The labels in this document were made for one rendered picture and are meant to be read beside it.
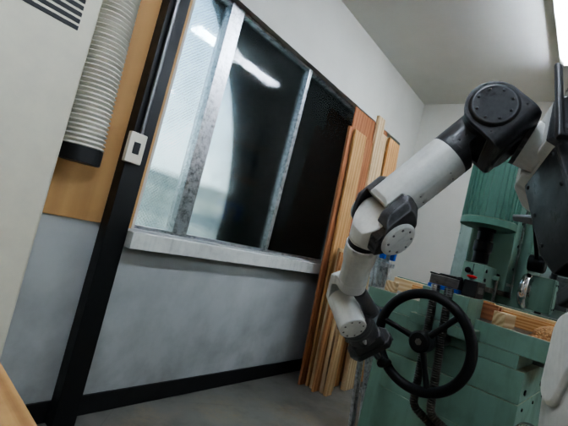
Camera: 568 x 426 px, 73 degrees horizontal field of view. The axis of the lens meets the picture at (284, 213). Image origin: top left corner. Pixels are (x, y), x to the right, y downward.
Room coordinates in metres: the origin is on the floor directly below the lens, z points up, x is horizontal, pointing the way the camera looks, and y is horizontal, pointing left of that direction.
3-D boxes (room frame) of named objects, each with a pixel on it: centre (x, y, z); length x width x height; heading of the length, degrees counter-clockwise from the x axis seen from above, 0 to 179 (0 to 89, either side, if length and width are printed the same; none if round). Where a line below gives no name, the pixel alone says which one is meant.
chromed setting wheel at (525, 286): (1.34, -0.88, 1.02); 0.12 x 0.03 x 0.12; 136
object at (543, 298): (1.35, -0.94, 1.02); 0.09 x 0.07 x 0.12; 46
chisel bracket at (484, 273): (1.34, -0.71, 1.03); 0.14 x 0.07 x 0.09; 136
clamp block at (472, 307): (1.19, -0.56, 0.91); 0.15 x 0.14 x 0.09; 46
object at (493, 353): (1.29, -0.65, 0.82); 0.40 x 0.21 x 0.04; 46
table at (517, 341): (1.25, -0.62, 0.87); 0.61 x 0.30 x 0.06; 46
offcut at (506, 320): (1.14, -0.70, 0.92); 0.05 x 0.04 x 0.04; 113
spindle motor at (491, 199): (1.33, -0.70, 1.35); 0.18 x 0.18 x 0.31
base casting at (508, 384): (1.42, -0.78, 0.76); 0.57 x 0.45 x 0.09; 136
